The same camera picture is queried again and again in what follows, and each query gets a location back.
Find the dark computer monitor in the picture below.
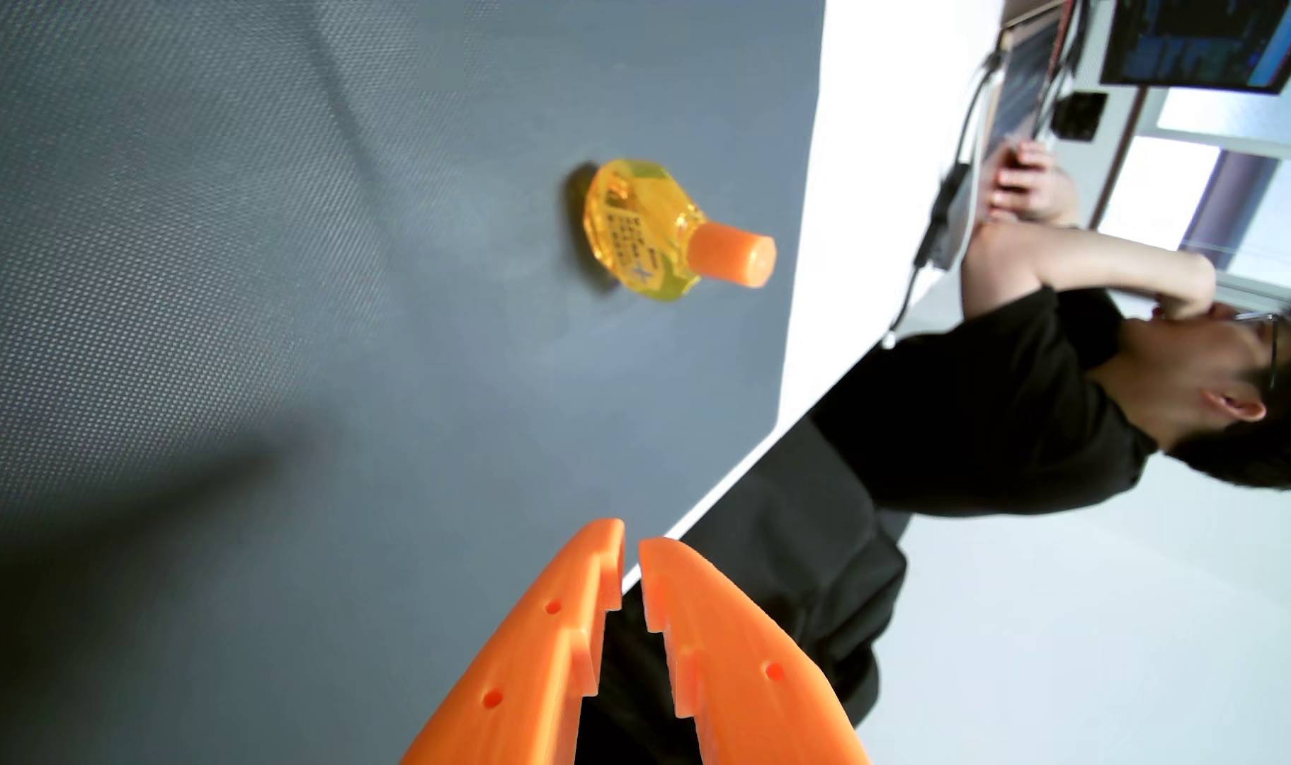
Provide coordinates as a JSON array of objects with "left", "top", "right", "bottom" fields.
[{"left": 1100, "top": 0, "right": 1291, "bottom": 95}]

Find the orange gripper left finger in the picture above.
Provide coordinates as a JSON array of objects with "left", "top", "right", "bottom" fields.
[{"left": 401, "top": 518, "right": 626, "bottom": 765}]

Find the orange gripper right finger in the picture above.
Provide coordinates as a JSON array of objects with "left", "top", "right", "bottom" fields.
[{"left": 639, "top": 536, "right": 872, "bottom": 765}]

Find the black bag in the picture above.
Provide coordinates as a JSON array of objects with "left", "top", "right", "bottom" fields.
[{"left": 576, "top": 414, "right": 909, "bottom": 765}]

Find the grey textured mat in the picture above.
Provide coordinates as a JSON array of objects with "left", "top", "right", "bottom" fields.
[{"left": 0, "top": 0, "right": 827, "bottom": 765}]

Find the yellow eyedrops bottle orange cap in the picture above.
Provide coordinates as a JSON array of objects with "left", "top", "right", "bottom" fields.
[{"left": 582, "top": 159, "right": 778, "bottom": 303}]

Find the small black box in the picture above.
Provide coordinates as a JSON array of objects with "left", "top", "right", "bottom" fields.
[{"left": 1051, "top": 91, "right": 1110, "bottom": 142}]

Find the person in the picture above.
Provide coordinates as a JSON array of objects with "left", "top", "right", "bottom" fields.
[{"left": 809, "top": 287, "right": 1291, "bottom": 522}]

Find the person's hand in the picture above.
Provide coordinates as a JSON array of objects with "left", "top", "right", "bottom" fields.
[{"left": 979, "top": 141, "right": 1082, "bottom": 227}]

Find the black cable with adapter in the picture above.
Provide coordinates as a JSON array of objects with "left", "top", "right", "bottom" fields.
[{"left": 884, "top": 53, "right": 1008, "bottom": 346}]

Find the grey laptop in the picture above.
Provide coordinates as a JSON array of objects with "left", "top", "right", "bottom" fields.
[{"left": 985, "top": 5, "right": 1076, "bottom": 161}]

